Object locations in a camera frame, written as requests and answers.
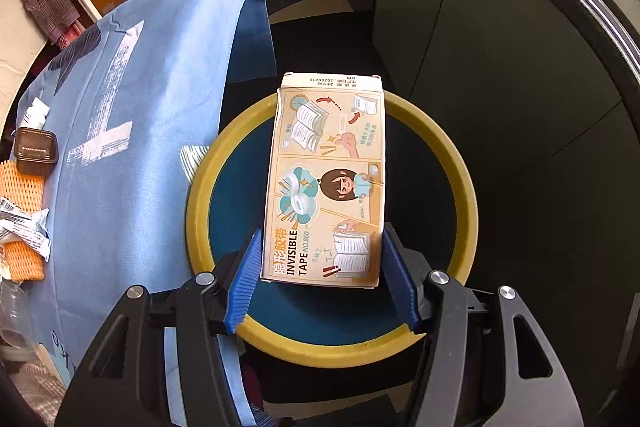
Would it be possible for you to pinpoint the yellow rimmed trash bin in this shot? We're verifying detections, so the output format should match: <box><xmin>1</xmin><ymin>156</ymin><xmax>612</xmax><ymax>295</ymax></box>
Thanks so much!
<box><xmin>186</xmin><ymin>94</ymin><xmax>478</xmax><ymax>355</ymax></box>

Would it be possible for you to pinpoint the blue printed tablecloth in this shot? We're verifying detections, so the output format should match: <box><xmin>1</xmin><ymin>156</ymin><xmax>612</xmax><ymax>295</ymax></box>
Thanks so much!
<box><xmin>10</xmin><ymin>0</ymin><xmax>278</xmax><ymax>427</ymax></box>

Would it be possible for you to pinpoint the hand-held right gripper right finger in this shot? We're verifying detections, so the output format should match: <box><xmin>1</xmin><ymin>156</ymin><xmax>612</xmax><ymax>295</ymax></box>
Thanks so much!
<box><xmin>381</xmin><ymin>226</ymin><xmax>586</xmax><ymax>427</ymax></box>

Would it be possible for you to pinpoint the orange foam fruit net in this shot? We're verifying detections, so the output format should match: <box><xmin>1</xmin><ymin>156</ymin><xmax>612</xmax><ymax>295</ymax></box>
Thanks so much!
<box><xmin>0</xmin><ymin>159</ymin><xmax>46</xmax><ymax>212</ymax></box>
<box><xmin>0</xmin><ymin>239</ymin><xmax>46</xmax><ymax>283</ymax></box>

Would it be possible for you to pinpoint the clear plastic cup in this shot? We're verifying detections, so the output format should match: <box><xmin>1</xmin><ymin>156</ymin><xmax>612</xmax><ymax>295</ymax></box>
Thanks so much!
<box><xmin>0</xmin><ymin>279</ymin><xmax>38</xmax><ymax>350</ymax></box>

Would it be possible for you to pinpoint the knit sweater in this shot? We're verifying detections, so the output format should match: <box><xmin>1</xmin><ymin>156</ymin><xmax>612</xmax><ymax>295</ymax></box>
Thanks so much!
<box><xmin>0</xmin><ymin>357</ymin><xmax>66</xmax><ymax>427</ymax></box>

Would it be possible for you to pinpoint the small white bottle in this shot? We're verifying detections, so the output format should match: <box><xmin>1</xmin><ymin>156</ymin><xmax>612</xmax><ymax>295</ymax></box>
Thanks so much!
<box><xmin>25</xmin><ymin>99</ymin><xmax>51</xmax><ymax>130</ymax></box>

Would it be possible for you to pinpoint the white printed wrapper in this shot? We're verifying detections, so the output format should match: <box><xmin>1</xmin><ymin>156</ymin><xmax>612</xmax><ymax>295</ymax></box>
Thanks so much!
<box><xmin>0</xmin><ymin>197</ymin><xmax>52</xmax><ymax>262</ymax></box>

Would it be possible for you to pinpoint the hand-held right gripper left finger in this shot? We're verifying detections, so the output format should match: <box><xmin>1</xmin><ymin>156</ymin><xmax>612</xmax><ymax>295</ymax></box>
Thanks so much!
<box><xmin>55</xmin><ymin>227</ymin><xmax>266</xmax><ymax>427</ymax></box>

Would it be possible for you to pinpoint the illustrated cardboard tape box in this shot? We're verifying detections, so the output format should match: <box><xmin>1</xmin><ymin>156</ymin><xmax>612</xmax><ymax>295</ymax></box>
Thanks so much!
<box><xmin>260</xmin><ymin>73</ymin><xmax>386</xmax><ymax>290</ymax></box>

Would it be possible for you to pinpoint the brown plastic tray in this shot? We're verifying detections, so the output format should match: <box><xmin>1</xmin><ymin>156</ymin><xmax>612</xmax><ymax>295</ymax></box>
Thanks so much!
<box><xmin>12</xmin><ymin>127</ymin><xmax>60</xmax><ymax>174</ymax></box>

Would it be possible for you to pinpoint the green kitchen cabinet run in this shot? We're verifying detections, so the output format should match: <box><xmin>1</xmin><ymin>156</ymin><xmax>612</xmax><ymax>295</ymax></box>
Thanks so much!
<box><xmin>125</xmin><ymin>0</ymin><xmax>640</xmax><ymax>408</ymax></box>

